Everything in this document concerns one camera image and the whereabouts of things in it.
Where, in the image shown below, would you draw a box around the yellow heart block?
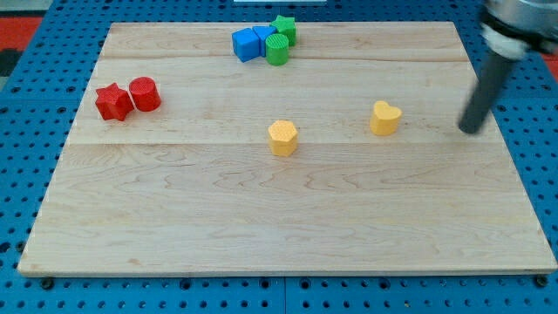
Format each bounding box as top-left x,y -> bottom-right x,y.
370,100 -> 403,136

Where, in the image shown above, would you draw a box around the red star block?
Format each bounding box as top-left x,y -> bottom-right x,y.
95,83 -> 134,121

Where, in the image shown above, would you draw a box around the green star block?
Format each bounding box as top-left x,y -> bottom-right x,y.
269,15 -> 296,47

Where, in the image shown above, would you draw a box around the red cylinder block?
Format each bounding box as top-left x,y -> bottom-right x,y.
129,77 -> 161,112

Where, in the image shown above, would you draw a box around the yellow hexagon block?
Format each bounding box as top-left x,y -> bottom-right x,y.
268,120 -> 298,157

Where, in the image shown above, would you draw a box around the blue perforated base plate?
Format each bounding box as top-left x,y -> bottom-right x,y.
1,1 -> 557,313

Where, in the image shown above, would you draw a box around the blue cube block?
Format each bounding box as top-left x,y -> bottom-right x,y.
231,28 -> 260,63

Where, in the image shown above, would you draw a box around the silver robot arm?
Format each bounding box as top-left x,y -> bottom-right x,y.
458,0 -> 557,134

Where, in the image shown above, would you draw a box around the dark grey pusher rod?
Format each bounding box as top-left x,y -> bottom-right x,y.
458,51 -> 515,134

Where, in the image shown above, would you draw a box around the green cylinder block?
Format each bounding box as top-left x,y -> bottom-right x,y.
265,33 -> 289,66

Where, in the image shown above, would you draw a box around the blue triangle block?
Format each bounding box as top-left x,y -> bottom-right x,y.
252,25 -> 277,57

